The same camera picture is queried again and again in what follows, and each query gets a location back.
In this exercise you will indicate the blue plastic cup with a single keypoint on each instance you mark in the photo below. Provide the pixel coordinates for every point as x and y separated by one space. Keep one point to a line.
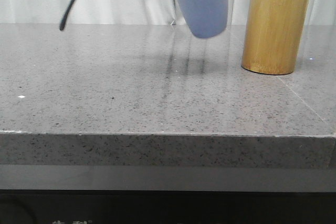
205 18

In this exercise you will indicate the black cabinet under counter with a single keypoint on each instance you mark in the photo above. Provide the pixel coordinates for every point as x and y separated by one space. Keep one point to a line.
140 194

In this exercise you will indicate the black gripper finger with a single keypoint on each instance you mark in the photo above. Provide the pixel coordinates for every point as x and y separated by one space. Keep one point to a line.
64 18

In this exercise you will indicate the bamboo cylinder holder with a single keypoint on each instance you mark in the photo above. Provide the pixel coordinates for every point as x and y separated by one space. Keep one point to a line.
273 34

